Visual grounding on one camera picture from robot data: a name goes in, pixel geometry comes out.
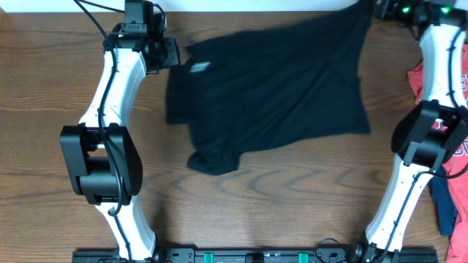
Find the black polo shirt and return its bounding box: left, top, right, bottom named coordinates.
left=166, top=1, right=373, bottom=175

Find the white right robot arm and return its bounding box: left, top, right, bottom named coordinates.
left=356, top=1, right=467, bottom=262

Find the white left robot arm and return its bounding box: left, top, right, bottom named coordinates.
left=60, top=21, right=180, bottom=262

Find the navy blue garment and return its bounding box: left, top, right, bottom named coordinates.
left=428, top=167, right=458, bottom=237

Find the red printed t-shirt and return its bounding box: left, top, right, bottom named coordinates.
left=407, top=43, right=467, bottom=263

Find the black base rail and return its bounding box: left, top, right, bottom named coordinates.
left=72, top=248, right=439, bottom=263

